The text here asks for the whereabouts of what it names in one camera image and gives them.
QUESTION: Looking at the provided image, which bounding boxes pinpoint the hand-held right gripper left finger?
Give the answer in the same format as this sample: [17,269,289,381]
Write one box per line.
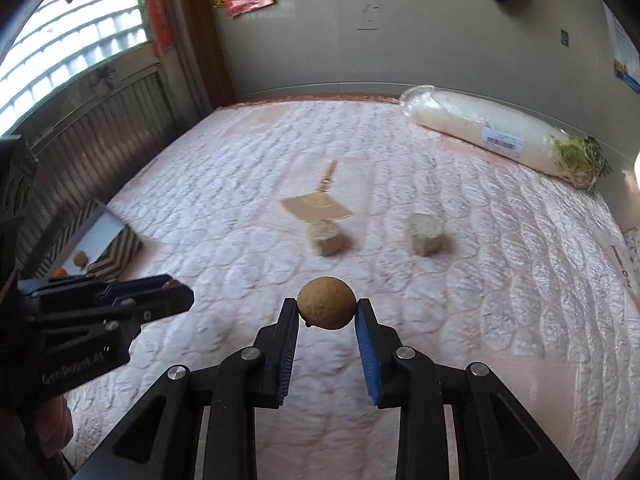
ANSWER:
[75,298,299,480]

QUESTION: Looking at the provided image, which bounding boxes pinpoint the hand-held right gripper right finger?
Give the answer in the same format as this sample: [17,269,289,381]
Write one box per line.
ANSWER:
[356,299,581,480]

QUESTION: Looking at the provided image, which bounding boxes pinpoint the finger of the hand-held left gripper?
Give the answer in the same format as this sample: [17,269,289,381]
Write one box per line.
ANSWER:
[17,280,108,311]
[100,274,195,333]

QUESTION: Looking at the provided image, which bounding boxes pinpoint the striped cardboard box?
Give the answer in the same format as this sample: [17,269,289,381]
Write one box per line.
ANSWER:
[35,199,144,281]

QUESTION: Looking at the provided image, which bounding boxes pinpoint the person's left hand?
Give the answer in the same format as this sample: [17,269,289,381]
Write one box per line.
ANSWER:
[32,395,74,461]

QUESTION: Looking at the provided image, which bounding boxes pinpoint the beige mushroom chunk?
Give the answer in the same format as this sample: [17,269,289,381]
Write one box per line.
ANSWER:
[404,213,445,257]
[307,221,348,257]

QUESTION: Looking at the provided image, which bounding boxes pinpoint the pink quilted bedspread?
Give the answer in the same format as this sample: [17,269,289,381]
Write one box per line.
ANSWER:
[62,94,640,480]

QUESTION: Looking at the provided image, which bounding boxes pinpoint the glass block window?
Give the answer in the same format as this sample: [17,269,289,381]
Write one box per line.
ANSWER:
[0,0,151,133]

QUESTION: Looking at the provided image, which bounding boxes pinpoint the wrapped white radish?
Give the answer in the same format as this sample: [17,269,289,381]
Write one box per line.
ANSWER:
[400,85,613,191]

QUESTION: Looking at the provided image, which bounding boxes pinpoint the red paper strip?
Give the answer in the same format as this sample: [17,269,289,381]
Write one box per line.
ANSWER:
[147,0,174,57]

